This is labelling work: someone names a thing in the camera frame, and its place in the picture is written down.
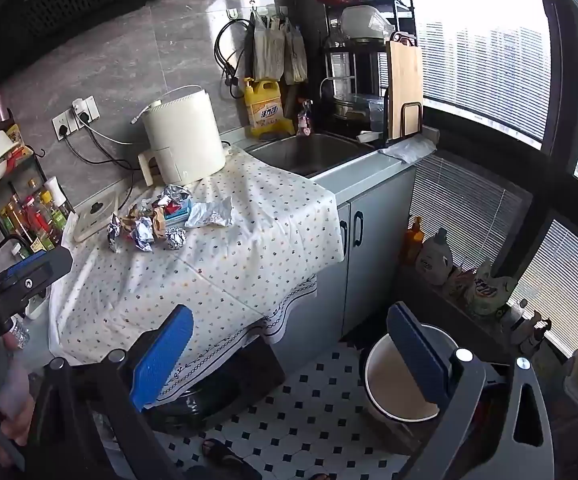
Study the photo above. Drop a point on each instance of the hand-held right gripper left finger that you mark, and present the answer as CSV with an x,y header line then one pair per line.
x,y
161,360

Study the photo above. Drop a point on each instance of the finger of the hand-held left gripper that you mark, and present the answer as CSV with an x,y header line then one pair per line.
x,y
24,269

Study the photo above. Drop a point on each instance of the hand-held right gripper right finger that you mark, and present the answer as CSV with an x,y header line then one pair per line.
x,y
416,355

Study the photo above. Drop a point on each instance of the white trash bin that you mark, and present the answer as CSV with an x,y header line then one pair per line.
x,y
396,385

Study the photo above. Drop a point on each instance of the tall silver foil wrapper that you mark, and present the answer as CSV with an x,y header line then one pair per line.
x,y
114,232

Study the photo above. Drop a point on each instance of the brown paper wrapper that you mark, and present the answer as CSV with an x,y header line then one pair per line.
x,y
130,222
159,224

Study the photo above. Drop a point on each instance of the silver blue foil wrapper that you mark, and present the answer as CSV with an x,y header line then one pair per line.
x,y
142,237

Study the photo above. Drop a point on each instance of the silver foil ball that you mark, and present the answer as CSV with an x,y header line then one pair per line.
x,y
175,238

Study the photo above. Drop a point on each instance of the white silver bag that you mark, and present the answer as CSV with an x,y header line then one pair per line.
x,y
211,212

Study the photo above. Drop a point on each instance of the person's left hand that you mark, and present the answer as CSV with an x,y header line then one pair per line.
x,y
14,390

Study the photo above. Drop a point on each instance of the row of seasoning bottles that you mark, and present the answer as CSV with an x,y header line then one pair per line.
x,y
39,220

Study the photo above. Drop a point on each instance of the dark box under table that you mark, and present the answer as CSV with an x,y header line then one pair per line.
x,y
234,385

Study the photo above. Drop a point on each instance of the brown cardboard piece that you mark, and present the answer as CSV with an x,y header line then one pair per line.
x,y
399,432

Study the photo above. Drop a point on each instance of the white laundry detergent bottle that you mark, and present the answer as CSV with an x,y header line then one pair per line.
x,y
435,260

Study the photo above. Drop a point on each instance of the detergent refill pouch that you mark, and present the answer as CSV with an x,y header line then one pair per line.
x,y
489,287

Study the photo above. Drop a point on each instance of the orange bottle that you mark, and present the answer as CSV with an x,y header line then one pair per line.
x,y
412,242

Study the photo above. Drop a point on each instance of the black sandal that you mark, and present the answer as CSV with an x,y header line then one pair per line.
x,y
224,455

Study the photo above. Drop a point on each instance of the grey cabinet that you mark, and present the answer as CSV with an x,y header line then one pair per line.
x,y
369,250

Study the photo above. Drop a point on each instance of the floral tablecloth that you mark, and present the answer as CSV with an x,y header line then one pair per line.
x,y
229,260

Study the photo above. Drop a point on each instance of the crumpled white paper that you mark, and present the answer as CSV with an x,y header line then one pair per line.
x,y
146,205

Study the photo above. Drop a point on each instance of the blue white medicine box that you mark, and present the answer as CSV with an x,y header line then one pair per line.
x,y
175,215

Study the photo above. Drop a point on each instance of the red packet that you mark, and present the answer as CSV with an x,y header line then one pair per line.
x,y
165,204

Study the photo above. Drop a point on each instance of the silver foil bag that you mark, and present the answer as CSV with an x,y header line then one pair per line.
x,y
176,194

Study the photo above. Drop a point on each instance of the white cloth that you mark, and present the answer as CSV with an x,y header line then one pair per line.
x,y
409,149

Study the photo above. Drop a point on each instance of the white electric kettle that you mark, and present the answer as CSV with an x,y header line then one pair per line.
x,y
181,135

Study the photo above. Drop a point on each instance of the steel sink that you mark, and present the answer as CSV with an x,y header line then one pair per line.
x,y
309,152

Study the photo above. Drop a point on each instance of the steel pot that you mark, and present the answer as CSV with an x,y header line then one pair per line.
x,y
351,110

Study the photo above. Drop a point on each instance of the small pink bottle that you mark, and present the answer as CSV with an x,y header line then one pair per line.
x,y
305,120

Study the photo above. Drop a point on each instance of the wooden cutting board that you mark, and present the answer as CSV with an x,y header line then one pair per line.
x,y
405,90

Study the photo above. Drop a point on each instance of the yellow detergent bottle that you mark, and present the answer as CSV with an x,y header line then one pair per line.
x,y
265,110

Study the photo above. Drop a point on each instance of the steel faucet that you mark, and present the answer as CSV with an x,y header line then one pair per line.
x,y
336,80

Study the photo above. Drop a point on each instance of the black dish rack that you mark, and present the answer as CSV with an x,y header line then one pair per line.
x,y
364,70

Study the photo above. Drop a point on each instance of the hanging grey bag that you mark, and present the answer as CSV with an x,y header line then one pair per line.
x,y
295,55
268,50

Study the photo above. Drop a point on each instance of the white bowl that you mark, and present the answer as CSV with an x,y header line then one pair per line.
x,y
364,22

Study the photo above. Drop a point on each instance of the white wall socket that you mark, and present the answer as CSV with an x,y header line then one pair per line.
x,y
62,127
86,108

